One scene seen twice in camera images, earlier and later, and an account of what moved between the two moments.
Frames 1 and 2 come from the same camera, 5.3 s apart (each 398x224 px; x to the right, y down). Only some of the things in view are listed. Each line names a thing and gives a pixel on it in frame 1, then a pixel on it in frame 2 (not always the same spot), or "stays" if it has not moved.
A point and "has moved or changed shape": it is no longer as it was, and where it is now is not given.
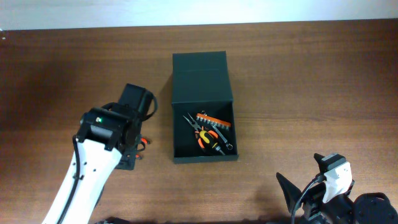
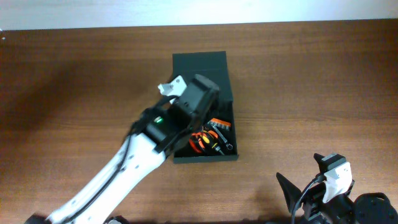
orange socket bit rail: (213, 121) stays
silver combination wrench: (229, 146) stays
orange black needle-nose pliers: (198, 128) stays
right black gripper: (313, 199) stays
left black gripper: (129, 162) → (210, 111)
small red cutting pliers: (143, 141) has moved or changed shape
